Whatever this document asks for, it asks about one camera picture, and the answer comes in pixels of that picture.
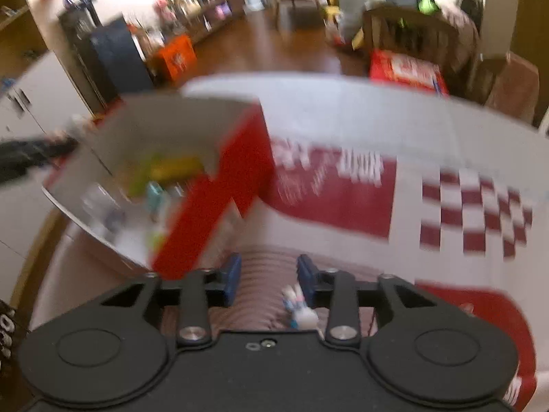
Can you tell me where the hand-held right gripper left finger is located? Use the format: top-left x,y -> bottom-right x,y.
60,252 -> 243,347

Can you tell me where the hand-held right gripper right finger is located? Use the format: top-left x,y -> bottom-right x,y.
297,254 -> 466,347

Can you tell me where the white rabbit figure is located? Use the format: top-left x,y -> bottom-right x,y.
281,285 -> 320,331

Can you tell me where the red cardboard box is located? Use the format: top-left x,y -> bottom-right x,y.
81,94 -> 276,281

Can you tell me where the white cabinet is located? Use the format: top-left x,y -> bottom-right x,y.
0,49 -> 93,293

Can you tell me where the red white printed tablecloth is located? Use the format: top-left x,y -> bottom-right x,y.
40,137 -> 539,412

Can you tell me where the black rack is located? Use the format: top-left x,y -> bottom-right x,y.
58,2 -> 118,108

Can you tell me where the dark blue panel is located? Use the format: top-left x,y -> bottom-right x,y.
90,19 -> 155,101

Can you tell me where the orange gift box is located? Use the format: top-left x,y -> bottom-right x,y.
154,34 -> 198,83

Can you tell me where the red printed cushion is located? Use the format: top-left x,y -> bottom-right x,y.
369,49 -> 450,95

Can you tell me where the wooden tv cabinet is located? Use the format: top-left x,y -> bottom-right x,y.
184,0 -> 247,46

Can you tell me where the wooden slatted chair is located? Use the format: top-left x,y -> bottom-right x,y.
362,6 -> 462,78

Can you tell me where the grey plastic bag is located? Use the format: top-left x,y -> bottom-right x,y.
339,0 -> 374,46

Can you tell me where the pink towel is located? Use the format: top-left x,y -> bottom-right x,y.
487,51 -> 540,123

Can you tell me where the cluttered sofa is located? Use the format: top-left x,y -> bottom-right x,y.
369,0 -> 481,73

